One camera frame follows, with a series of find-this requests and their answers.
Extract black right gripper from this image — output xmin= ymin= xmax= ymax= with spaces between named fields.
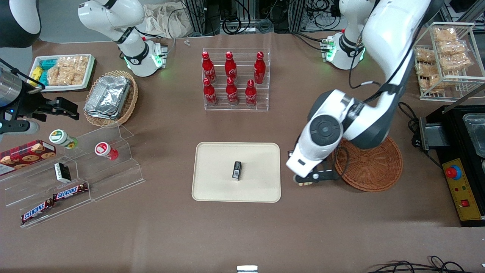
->
xmin=8 ymin=80 xmax=80 ymax=122

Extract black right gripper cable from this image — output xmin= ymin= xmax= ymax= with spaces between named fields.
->
xmin=0 ymin=58 xmax=46 ymax=92

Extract white rectangular tray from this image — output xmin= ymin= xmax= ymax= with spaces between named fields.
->
xmin=28 ymin=53 xmax=95 ymax=92

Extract black table power cable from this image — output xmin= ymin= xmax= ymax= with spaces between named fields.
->
xmin=397 ymin=101 xmax=423 ymax=149

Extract black and white small box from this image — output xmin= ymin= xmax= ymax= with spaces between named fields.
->
xmin=54 ymin=162 xmax=72 ymax=184

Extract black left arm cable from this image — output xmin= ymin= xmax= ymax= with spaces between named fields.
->
xmin=333 ymin=21 xmax=415 ymax=179

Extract light wicker basket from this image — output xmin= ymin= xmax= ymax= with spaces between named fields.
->
xmin=83 ymin=70 xmax=139 ymax=128

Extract beige cloth bag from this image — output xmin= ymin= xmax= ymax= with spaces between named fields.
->
xmin=142 ymin=3 xmax=192 ymax=39

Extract black countertop appliance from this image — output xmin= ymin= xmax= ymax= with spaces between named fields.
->
xmin=420 ymin=104 xmax=485 ymax=190

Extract fried snack pack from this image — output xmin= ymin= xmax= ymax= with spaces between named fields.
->
xmin=419 ymin=75 xmax=446 ymax=94
xmin=433 ymin=28 xmax=458 ymax=43
xmin=415 ymin=62 xmax=440 ymax=77
xmin=440 ymin=54 xmax=472 ymax=72
xmin=437 ymin=40 xmax=468 ymax=56
xmin=415 ymin=48 xmax=437 ymax=64

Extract beige plastic tray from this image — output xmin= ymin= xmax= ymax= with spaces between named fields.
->
xmin=192 ymin=142 xmax=282 ymax=203

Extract grey metal box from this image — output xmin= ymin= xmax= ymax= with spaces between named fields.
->
xmin=418 ymin=117 xmax=442 ymax=151

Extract white wire basket rack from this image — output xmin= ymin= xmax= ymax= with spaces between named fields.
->
xmin=412 ymin=22 xmax=485 ymax=102

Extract rice cracker pack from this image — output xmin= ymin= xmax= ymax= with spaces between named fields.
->
xmin=57 ymin=55 xmax=90 ymax=85
xmin=47 ymin=65 xmax=70 ymax=86

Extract red cola bottle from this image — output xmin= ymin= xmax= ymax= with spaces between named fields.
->
xmin=202 ymin=52 xmax=217 ymax=84
xmin=225 ymin=77 xmax=239 ymax=106
xmin=224 ymin=51 xmax=238 ymax=82
xmin=203 ymin=78 xmax=219 ymax=107
xmin=245 ymin=79 xmax=258 ymax=108
xmin=253 ymin=52 xmax=266 ymax=85

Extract black left base cables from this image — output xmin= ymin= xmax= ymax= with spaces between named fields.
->
xmin=291 ymin=31 xmax=331 ymax=52

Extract clear acrylic bottle rack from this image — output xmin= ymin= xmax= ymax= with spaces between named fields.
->
xmin=202 ymin=48 xmax=271 ymax=111

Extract black floor cables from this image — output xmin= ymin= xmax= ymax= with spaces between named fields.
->
xmin=367 ymin=256 xmax=485 ymax=273

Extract stack of foil trays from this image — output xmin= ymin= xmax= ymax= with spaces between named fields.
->
xmin=84 ymin=75 xmax=131 ymax=120

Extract brown wicker basket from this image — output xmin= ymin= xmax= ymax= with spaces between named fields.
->
xmin=332 ymin=136 xmax=404 ymax=192

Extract clear acrylic stepped shelf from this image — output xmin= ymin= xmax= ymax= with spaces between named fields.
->
xmin=0 ymin=123 xmax=146 ymax=229

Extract black coiled cable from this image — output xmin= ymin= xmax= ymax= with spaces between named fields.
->
xmin=221 ymin=14 xmax=243 ymax=35

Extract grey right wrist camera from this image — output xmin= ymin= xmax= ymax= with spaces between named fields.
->
xmin=0 ymin=119 xmax=41 ymax=135

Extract snickers bar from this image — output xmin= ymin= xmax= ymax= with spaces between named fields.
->
xmin=20 ymin=199 xmax=54 ymax=225
xmin=52 ymin=183 xmax=89 ymax=202

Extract red cup with white lid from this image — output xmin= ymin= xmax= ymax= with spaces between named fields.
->
xmin=94 ymin=141 xmax=119 ymax=161

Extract red cookie box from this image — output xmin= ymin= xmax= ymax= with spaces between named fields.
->
xmin=0 ymin=140 xmax=57 ymax=176

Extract green cup with sunflower lid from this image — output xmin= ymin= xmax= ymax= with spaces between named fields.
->
xmin=49 ymin=129 xmax=78 ymax=149

